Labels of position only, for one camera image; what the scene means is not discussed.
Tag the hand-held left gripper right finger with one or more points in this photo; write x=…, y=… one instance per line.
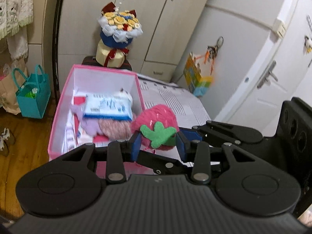
x=182, y=147

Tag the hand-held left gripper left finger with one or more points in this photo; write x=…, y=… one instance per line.
x=135, y=147

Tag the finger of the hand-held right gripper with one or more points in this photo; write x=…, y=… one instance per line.
x=231, y=131
x=160, y=162

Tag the strawberry plush toy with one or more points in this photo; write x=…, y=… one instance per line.
x=156, y=117

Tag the purple plush toy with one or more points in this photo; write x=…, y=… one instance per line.
x=91, y=126

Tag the blue wet wipes pack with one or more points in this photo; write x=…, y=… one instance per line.
x=107, y=107

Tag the white cat plush toy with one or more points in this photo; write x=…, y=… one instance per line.
x=125, y=93

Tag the pink cardboard box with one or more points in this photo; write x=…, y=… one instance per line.
x=102, y=82

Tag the red paper card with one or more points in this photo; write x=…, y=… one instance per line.
x=78, y=101

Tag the white door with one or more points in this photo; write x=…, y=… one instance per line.
x=280, y=78

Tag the colourful striped gift bag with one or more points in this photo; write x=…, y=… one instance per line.
x=195, y=78

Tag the dark stool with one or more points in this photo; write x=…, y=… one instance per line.
x=126, y=66

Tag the white bird ornament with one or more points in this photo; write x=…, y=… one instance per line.
x=308, y=43

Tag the cream box with red ribbon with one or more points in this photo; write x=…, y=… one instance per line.
x=104, y=53

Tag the teal shopping bag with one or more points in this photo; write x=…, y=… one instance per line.
x=34, y=102

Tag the green bottle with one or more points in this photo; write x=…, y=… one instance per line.
x=31, y=93

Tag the blue wrapped flower bouquet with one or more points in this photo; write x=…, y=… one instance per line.
x=119, y=22

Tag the white slipper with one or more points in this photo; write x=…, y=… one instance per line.
x=3, y=139

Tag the grey wardrobe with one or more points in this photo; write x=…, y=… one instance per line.
x=158, y=17

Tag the brown paper bag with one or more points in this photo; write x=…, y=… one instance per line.
x=7, y=95

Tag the beige wooden cabinet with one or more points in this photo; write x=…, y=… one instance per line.
x=40, y=29

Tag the fluffy cream pajama pants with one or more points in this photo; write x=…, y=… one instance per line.
x=18, y=43

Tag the fluffy cream pajama jacket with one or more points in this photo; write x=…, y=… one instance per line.
x=14, y=4

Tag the wall switch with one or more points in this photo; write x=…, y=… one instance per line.
x=279, y=28

